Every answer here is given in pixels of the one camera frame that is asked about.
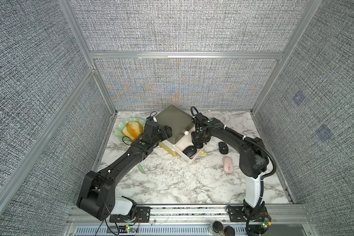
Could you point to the black round knob right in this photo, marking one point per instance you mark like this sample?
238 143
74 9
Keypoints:
229 231

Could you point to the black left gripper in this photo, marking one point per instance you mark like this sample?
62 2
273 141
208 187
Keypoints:
169 133

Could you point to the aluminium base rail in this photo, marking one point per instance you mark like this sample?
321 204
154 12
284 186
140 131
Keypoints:
191 220

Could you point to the green scalloped glass plate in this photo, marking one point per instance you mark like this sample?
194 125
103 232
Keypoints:
118 131

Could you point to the black round knob left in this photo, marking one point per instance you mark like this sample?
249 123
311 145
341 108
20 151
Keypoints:
216 227

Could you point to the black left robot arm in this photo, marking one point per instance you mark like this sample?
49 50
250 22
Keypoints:
97 195

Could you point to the grey three-drawer storage box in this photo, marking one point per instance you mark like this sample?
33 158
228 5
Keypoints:
182 126

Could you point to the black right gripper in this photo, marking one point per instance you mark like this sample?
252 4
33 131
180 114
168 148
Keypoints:
194 140

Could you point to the black round knob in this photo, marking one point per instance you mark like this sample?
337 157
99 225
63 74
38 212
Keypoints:
229 231
216 227

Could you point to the black computer mouse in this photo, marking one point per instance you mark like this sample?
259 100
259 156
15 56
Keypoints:
223 148
190 151

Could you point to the pink computer mouse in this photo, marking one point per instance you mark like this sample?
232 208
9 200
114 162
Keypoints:
228 165

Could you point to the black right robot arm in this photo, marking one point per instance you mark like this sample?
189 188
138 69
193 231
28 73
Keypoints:
255 162

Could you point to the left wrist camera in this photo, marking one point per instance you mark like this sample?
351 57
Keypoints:
151 119

